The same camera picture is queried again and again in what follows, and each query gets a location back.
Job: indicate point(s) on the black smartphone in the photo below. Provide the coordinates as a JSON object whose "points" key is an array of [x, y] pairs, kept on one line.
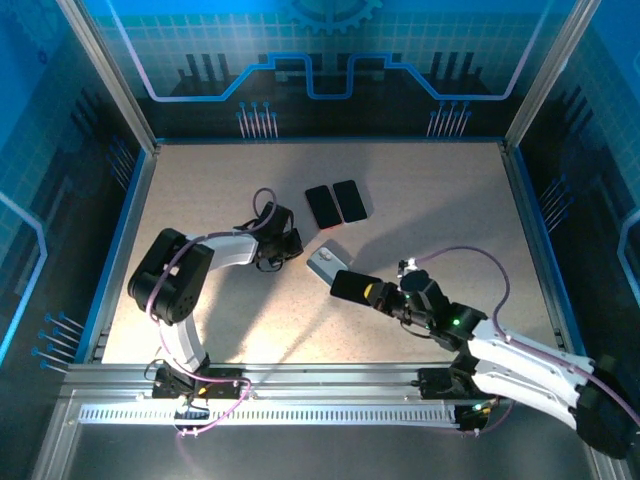
{"points": [[324, 206], [350, 201], [350, 286]]}

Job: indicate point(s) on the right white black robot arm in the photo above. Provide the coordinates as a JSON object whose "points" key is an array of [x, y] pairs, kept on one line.
{"points": [[525, 360]]}

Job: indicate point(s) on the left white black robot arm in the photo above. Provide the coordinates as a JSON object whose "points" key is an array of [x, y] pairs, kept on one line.
{"points": [[225, 250]]}

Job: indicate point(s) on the grey metal panel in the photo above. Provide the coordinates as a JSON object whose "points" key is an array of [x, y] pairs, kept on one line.
{"points": [[325, 455]]}

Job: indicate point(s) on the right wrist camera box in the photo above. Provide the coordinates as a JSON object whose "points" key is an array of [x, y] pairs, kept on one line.
{"points": [[407, 265]]}

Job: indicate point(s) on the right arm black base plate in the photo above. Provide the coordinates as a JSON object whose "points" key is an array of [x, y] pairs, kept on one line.
{"points": [[432, 386]]}

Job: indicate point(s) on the aluminium frame cross rail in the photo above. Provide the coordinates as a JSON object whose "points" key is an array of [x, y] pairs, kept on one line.
{"points": [[325, 380]]}

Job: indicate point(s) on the aluminium table side rail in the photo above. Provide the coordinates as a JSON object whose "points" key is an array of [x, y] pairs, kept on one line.
{"points": [[140, 197], [522, 197]]}

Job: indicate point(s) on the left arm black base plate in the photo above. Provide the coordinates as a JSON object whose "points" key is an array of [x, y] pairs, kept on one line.
{"points": [[225, 387]]}

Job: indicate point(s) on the aluminium frame post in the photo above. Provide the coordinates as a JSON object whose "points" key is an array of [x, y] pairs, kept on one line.
{"points": [[545, 85], [115, 85]]}

